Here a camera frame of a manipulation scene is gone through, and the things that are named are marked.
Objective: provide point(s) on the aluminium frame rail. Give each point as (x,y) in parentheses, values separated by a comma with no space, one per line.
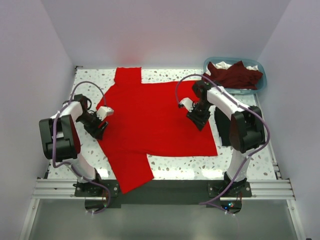
(253,190)

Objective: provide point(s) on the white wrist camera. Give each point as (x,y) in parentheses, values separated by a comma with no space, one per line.
(104,111)
(186,103)

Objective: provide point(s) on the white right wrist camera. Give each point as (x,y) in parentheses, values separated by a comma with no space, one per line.
(186,103)

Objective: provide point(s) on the folded black t shirt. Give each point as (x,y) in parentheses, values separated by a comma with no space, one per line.
(223,126)

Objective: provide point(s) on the dark maroon t shirt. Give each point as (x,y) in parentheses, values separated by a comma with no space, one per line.
(235,77)

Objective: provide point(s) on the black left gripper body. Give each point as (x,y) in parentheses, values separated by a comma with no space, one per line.
(91,123)

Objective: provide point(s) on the translucent blue plastic bin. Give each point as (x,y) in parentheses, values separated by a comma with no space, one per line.
(247,62)

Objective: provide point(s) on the red t shirt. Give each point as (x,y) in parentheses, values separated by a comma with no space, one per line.
(147,121)

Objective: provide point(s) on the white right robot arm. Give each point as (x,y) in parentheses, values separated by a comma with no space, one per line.
(242,125)

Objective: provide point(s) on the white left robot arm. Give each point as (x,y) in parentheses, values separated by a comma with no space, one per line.
(61,143)

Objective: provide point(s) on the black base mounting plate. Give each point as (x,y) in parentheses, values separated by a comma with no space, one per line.
(155,192)

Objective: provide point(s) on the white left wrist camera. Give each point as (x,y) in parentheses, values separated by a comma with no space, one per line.
(104,111)

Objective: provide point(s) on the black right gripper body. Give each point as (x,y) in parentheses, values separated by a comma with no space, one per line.
(199,113)

